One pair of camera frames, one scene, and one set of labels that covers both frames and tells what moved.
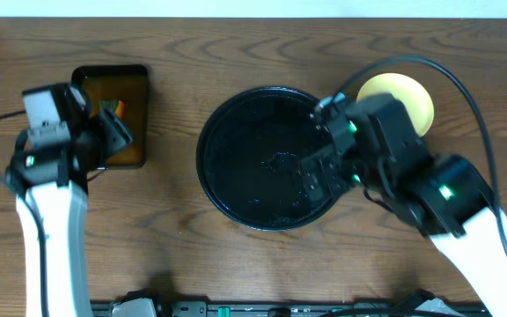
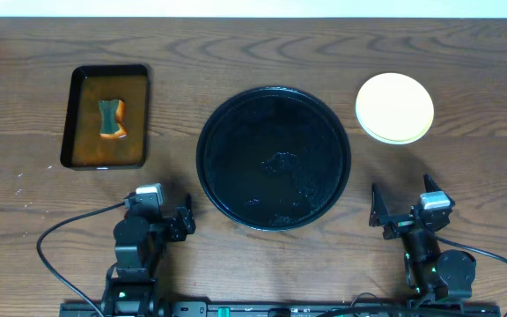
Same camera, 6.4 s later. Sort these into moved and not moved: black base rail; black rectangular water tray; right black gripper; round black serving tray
Moved: right black gripper
Not moved: round black serving tray; black base rail; black rectangular water tray
